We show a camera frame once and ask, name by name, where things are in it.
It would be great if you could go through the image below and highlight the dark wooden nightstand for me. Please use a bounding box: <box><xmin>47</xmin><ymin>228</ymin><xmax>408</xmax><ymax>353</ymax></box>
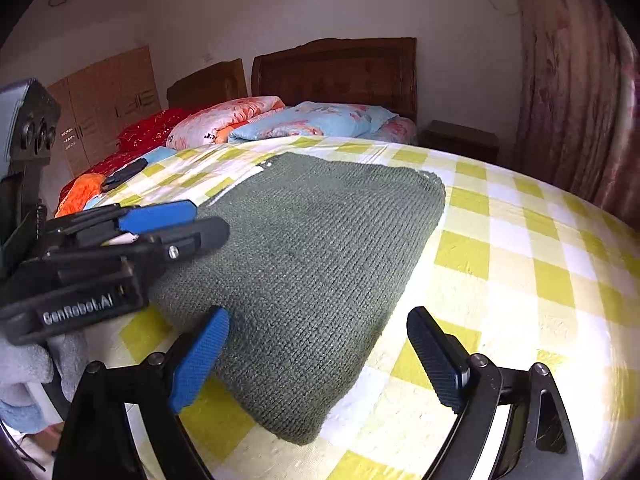
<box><xmin>419</xmin><ymin>120</ymin><xmax>501</xmax><ymax>166</ymax></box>

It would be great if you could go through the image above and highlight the blue floral pillow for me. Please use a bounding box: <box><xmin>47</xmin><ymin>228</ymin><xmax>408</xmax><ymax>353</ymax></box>
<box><xmin>227</xmin><ymin>101</ymin><xmax>398</xmax><ymax>142</ymax></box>

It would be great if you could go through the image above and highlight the orange cloth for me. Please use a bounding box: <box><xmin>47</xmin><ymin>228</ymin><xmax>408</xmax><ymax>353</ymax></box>
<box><xmin>55</xmin><ymin>173</ymin><xmax>106</xmax><ymax>218</ymax></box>

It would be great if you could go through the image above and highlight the large carved wooden headboard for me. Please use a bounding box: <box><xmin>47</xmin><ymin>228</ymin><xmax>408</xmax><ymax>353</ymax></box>
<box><xmin>251</xmin><ymin>36</ymin><xmax>418</xmax><ymax>123</ymax></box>

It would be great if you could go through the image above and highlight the small wooden headboard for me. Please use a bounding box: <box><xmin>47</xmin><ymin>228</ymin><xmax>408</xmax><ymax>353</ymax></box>
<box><xmin>166</xmin><ymin>58</ymin><xmax>249</xmax><ymax>111</ymax></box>

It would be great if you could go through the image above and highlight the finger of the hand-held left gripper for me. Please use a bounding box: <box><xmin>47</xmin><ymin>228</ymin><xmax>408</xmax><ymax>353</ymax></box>
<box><xmin>114</xmin><ymin>217</ymin><xmax>231</xmax><ymax>281</ymax></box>
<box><xmin>65</xmin><ymin>200</ymin><xmax>198</xmax><ymax>241</ymax></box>

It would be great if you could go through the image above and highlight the pink floral quilt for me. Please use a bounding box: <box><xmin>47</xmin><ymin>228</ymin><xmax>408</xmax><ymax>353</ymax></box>
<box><xmin>166</xmin><ymin>96</ymin><xmax>287</xmax><ymax>150</ymax></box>

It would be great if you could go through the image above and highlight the yellow checked bed sheet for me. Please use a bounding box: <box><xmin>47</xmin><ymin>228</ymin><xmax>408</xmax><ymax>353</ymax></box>
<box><xmin>82</xmin><ymin>135</ymin><xmax>640</xmax><ymax>480</ymax></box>

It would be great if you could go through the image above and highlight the person's left hand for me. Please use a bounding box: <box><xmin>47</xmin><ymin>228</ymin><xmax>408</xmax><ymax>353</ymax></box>
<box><xmin>0</xmin><ymin>332</ymin><xmax>88</xmax><ymax>406</ymax></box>

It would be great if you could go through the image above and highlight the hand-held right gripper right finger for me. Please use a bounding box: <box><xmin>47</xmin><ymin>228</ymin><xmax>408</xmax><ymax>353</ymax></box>
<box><xmin>406</xmin><ymin>306</ymin><xmax>583</xmax><ymax>480</ymax></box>

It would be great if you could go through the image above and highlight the person's left forearm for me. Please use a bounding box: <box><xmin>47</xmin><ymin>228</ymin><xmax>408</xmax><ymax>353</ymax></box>
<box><xmin>0</xmin><ymin>399</ymin><xmax>49</xmax><ymax>434</ymax></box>

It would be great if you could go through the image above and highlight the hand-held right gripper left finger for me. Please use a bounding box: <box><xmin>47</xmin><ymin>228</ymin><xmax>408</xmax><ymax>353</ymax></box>
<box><xmin>52</xmin><ymin>306</ymin><xmax>231</xmax><ymax>480</ymax></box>

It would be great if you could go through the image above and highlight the pink floral curtain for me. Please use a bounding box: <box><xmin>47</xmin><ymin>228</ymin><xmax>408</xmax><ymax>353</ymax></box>
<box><xmin>512</xmin><ymin>0</ymin><xmax>640</xmax><ymax>231</ymax></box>

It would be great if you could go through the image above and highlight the black object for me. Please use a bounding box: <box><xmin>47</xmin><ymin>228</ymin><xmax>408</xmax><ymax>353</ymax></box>
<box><xmin>100</xmin><ymin>157</ymin><xmax>148</xmax><ymax>192</ymax></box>

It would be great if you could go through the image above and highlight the light wooden wardrobe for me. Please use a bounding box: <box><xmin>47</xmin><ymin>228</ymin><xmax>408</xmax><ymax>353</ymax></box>
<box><xmin>46</xmin><ymin>45</ymin><xmax>162</xmax><ymax>178</ymax></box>

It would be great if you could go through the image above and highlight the green and white knitted sweater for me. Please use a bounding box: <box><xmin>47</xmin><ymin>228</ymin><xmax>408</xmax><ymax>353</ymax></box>
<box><xmin>147</xmin><ymin>152</ymin><xmax>447</xmax><ymax>446</ymax></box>

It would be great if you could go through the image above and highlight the red blanket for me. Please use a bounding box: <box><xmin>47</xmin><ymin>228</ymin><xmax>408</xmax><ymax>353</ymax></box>
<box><xmin>59</xmin><ymin>108</ymin><xmax>201</xmax><ymax>206</ymax></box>

